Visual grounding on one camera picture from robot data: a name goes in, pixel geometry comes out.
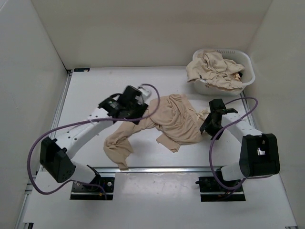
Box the beige trousers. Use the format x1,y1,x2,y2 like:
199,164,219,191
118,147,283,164
103,94,210,170

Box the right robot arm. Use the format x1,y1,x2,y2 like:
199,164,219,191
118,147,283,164
200,99,280,191

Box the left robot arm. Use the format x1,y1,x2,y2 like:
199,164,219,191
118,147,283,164
40,85,152,191

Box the black corner label sticker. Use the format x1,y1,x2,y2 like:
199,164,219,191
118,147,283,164
73,68,90,72

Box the beige clothes in basket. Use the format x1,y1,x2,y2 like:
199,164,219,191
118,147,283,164
186,50,244,91

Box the white laundry basket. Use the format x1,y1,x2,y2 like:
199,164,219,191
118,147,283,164
186,48,255,96

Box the white front cover board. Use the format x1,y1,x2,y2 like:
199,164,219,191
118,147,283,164
24,173,296,229

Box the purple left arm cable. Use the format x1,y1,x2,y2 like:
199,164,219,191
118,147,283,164
27,83,165,195

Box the aluminium right table rail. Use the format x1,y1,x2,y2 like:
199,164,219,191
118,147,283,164
240,91,258,128

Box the aluminium table rail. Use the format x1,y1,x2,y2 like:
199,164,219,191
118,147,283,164
240,91,258,128
35,167,239,175
51,70,73,129

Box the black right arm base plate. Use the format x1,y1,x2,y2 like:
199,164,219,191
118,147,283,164
195,177,246,202

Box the aluminium left table rail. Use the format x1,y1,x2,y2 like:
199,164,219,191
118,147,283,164
51,70,73,129

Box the aluminium front table rail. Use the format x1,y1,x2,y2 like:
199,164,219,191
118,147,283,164
35,167,239,175

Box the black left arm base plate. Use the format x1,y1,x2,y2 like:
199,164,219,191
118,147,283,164
70,173,115,201

